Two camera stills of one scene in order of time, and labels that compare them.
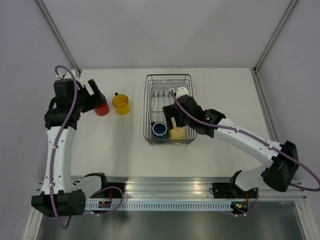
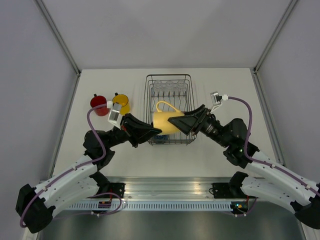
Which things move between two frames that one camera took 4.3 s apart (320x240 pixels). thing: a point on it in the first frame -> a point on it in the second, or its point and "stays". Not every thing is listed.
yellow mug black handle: x=121 y=104 stays
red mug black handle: x=102 y=109 stays
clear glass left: x=157 y=84 stays
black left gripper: x=94 y=100 -> x=137 y=131
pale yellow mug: x=177 y=133 -> x=161 y=119
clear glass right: x=180 y=83 stays
